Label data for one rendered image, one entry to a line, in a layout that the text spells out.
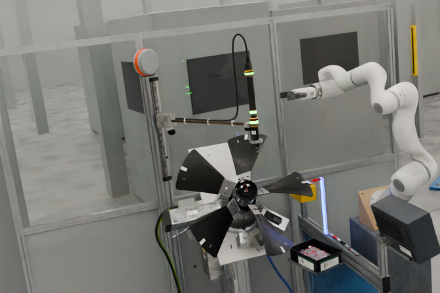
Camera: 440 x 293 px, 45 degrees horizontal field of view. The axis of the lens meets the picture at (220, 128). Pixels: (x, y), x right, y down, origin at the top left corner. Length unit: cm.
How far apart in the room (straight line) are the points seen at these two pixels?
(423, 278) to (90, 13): 493
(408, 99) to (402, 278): 97
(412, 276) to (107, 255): 178
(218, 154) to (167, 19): 233
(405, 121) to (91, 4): 483
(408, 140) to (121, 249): 187
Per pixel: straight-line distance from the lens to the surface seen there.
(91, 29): 668
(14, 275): 438
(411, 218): 223
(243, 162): 284
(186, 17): 525
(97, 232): 342
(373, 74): 251
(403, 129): 253
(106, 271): 353
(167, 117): 304
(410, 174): 259
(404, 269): 297
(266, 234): 267
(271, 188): 281
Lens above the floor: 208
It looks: 12 degrees down
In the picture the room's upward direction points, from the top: 7 degrees counter-clockwise
